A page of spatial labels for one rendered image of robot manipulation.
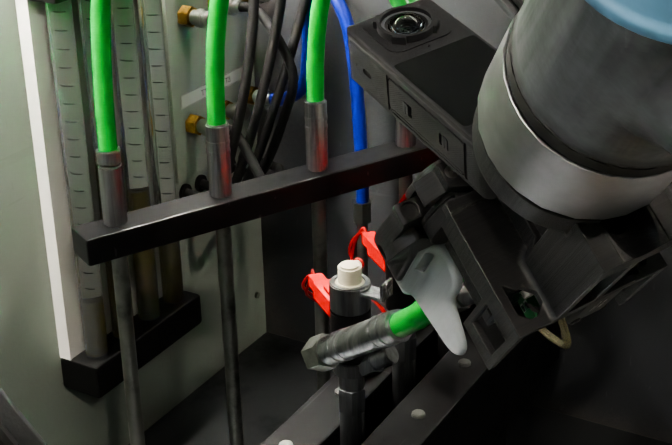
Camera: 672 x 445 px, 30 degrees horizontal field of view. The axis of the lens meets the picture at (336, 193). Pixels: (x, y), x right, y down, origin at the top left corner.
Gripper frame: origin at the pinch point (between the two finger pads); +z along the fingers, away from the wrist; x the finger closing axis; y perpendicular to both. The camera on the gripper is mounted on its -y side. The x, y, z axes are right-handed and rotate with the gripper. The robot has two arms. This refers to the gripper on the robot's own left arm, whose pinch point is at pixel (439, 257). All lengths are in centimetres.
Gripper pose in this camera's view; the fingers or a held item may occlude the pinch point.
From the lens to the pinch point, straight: 64.2
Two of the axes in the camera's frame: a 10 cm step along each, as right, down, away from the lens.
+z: -1.2, 3.7, 9.2
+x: 8.8, -3.8, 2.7
